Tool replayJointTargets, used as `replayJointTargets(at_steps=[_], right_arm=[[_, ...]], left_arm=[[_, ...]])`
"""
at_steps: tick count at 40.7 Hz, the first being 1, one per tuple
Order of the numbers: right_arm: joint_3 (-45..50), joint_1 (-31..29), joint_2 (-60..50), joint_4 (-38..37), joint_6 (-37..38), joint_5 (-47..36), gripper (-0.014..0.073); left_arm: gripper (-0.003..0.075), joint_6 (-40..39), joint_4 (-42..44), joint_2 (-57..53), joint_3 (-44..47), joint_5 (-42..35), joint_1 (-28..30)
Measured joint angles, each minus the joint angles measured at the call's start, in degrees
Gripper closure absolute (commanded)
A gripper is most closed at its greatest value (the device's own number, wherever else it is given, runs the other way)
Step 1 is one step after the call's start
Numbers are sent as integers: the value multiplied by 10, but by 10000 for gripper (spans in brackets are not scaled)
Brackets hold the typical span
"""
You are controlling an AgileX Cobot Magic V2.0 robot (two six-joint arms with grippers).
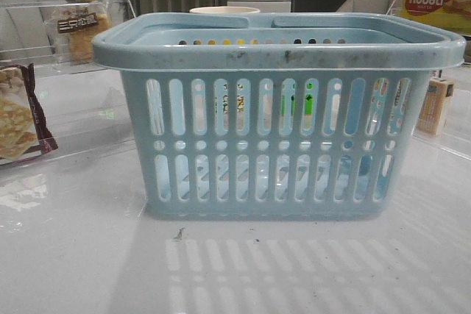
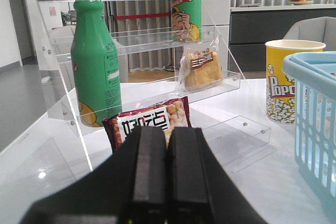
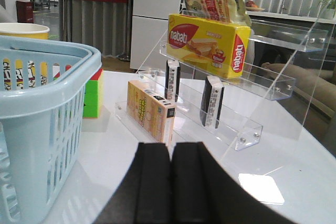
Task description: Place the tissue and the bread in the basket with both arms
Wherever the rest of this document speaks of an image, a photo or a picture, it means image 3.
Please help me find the red bin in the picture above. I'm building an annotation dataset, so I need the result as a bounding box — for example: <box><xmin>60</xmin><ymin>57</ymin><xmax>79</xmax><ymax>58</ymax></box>
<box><xmin>16</xmin><ymin>1</ymin><xmax>34</xmax><ymax>23</ymax></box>

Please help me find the yellow snack bag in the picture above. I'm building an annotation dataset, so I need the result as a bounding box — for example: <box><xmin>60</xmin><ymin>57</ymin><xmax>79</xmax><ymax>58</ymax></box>
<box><xmin>183</xmin><ymin>0</ymin><xmax>251</xmax><ymax>26</ymax></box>

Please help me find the peach carton box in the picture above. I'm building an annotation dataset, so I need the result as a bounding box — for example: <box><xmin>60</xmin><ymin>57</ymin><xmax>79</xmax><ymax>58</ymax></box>
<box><xmin>127</xmin><ymin>80</ymin><xmax>176</xmax><ymax>144</ymax></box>

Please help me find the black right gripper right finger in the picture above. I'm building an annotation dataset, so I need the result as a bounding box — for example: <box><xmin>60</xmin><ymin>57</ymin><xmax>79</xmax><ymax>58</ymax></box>
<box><xmin>172</xmin><ymin>142</ymin><xmax>291</xmax><ymax>223</ymax></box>

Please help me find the light blue plastic basket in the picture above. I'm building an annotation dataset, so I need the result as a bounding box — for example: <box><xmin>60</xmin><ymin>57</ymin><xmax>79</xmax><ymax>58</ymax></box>
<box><xmin>1</xmin><ymin>36</ymin><xmax>101</xmax><ymax>223</ymax></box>

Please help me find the black tissue pack rear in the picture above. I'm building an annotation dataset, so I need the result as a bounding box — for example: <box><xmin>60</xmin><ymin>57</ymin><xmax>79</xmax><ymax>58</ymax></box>
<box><xmin>165</xmin><ymin>59</ymin><xmax>181</xmax><ymax>102</ymax></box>

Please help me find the colourful puzzle cube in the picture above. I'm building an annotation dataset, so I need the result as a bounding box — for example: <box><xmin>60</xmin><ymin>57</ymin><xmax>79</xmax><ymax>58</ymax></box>
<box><xmin>83</xmin><ymin>68</ymin><xmax>103</xmax><ymax>118</ymax></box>

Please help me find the fruit plate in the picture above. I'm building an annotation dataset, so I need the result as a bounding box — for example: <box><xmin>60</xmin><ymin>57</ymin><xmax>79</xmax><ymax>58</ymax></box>
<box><xmin>245</xmin><ymin>1</ymin><xmax>265</xmax><ymax>12</ymax></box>

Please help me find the potted green plant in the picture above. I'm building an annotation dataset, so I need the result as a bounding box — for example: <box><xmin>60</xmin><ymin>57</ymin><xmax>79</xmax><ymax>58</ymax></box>
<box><xmin>318</xmin><ymin>0</ymin><xmax>335</xmax><ymax>20</ymax></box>

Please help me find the beige sofa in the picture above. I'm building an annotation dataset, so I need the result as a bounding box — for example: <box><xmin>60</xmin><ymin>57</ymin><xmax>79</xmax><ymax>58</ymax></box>
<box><xmin>261</xmin><ymin>62</ymin><xmax>335</xmax><ymax>117</ymax></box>

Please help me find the white cabinet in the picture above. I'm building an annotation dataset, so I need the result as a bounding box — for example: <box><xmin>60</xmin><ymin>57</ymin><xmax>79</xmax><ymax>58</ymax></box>
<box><xmin>130</xmin><ymin>0</ymin><xmax>181</xmax><ymax>69</ymax></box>

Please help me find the yellow popcorn paper cup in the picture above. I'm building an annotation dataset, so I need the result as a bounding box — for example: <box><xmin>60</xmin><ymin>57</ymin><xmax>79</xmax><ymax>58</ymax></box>
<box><xmin>1</xmin><ymin>23</ymin><xmax>50</xmax><ymax>90</ymax></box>

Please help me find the yellow nabati wafer box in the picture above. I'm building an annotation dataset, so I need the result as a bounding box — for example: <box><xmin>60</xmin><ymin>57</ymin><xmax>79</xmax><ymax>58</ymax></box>
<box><xmin>166</xmin><ymin>14</ymin><xmax>251</xmax><ymax>79</ymax></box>

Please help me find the clear acrylic display shelf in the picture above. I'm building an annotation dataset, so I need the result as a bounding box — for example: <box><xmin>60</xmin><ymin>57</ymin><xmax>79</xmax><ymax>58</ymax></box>
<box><xmin>113</xmin><ymin>8</ymin><xmax>336</xmax><ymax>159</ymax></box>

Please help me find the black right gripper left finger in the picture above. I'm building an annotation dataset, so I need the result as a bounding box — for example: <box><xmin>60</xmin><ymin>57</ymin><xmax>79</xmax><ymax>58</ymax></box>
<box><xmin>94</xmin><ymin>143</ymin><xmax>171</xmax><ymax>223</ymax></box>

